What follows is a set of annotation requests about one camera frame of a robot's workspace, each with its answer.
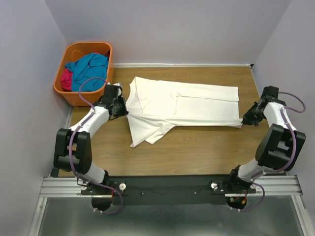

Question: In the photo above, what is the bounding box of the white red printed t-shirt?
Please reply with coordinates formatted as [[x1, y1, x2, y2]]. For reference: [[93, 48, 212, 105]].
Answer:
[[126, 77, 242, 148]]

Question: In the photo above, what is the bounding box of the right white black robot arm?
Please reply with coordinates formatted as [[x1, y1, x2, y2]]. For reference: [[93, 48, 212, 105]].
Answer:
[[227, 86, 306, 191]]

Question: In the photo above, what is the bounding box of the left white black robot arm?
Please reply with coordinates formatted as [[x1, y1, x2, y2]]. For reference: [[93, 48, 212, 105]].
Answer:
[[53, 83, 128, 189]]

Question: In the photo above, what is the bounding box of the teal blue t-shirt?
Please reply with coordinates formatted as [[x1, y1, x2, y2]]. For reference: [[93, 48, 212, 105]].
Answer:
[[65, 53, 109, 92]]

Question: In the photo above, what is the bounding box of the magenta pink t-shirt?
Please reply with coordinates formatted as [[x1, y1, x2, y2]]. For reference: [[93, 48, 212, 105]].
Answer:
[[61, 68, 73, 91]]

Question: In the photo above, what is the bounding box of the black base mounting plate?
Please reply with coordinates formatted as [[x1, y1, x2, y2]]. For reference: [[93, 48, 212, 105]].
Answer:
[[81, 175, 256, 210]]

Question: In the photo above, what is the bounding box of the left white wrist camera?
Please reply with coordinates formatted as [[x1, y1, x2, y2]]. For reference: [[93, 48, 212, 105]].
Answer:
[[113, 82, 123, 96]]

